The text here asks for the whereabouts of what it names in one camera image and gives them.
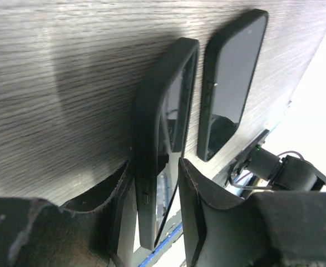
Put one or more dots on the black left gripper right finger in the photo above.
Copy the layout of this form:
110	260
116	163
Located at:
267	229

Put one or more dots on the black phone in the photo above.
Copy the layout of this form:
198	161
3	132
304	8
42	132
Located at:
174	122

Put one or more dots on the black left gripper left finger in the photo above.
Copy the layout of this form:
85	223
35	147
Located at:
96	228

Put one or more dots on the dark smartphone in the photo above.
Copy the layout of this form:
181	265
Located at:
236	65

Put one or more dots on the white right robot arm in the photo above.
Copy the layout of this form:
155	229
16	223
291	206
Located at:
287	174

